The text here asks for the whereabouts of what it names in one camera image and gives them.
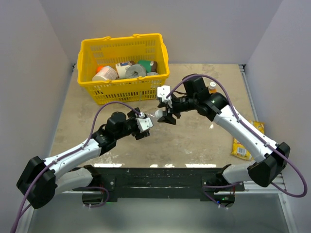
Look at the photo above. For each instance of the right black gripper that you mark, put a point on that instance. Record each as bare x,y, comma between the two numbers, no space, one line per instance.
167,117

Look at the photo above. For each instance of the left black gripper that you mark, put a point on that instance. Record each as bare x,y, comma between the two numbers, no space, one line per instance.
132,115

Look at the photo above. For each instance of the large white bottle cap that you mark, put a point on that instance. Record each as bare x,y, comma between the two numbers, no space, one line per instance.
158,113

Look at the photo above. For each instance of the clear plastic bottle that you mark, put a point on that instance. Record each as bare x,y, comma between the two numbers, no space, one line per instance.
151,115

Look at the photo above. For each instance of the orange drink bottle blue label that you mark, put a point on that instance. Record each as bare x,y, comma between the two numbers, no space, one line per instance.
212,91

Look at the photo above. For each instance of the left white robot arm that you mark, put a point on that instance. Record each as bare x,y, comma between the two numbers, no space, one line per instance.
38,181

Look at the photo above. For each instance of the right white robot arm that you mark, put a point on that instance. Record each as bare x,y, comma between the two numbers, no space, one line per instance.
268,155

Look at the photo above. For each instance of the white bottle orange cap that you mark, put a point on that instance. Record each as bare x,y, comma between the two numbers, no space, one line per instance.
105,73

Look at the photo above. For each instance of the brown packet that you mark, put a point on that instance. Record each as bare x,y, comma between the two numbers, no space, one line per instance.
153,66

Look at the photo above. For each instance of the grey tape roll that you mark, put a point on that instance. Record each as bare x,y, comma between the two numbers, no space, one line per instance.
135,71

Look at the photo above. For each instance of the green packet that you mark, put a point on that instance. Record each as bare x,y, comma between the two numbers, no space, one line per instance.
146,64

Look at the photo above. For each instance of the white labelled carton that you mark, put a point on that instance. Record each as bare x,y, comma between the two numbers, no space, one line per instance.
121,68

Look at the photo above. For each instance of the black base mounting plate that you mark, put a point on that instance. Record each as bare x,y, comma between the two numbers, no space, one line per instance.
113,183

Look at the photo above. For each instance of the yellow plastic shopping basket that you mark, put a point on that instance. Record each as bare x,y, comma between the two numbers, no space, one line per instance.
109,51

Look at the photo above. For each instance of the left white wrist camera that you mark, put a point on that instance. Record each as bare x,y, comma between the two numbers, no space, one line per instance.
144,122

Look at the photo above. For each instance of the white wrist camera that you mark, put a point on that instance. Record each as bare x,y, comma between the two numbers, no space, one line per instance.
144,122
162,95

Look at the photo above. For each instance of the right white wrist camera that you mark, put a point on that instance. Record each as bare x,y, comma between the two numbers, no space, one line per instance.
162,95

